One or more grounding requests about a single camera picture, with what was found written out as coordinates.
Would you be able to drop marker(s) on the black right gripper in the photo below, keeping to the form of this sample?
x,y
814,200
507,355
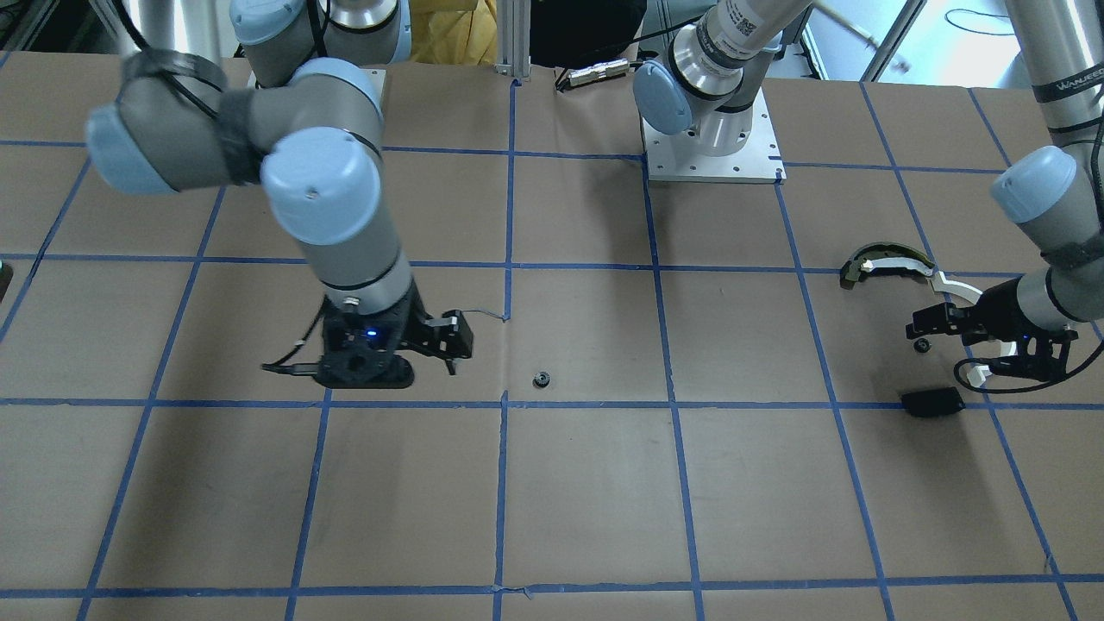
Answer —
x,y
411,321

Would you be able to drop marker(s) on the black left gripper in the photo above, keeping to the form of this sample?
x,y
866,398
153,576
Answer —
x,y
999,308

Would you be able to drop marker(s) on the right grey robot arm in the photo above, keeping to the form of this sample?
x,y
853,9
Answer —
x,y
308,134

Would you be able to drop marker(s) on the white curved plastic part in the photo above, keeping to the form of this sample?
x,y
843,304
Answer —
x,y
977,374

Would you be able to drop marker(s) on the black rectangular plastic part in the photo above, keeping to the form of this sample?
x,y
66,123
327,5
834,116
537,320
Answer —
x,y
932,403

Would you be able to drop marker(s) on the olive brake shoe part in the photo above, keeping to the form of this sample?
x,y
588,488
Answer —
x,y
880,259

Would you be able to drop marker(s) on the person in yellow shirt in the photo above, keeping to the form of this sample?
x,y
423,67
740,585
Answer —
x,y
454,33

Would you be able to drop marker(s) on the silver connector on table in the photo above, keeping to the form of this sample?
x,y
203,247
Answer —
x,y
604,71

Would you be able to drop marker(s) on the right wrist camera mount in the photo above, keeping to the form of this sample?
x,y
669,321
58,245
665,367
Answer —
x,y
447,337

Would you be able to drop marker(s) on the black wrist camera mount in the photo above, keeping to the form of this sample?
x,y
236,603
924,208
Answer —
x,y
940,319

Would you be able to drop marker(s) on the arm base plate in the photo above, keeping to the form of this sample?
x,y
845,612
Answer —
x,y
731,148
375,76

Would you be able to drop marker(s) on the aluminium frame post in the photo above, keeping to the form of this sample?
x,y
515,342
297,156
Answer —
x,y
513,19

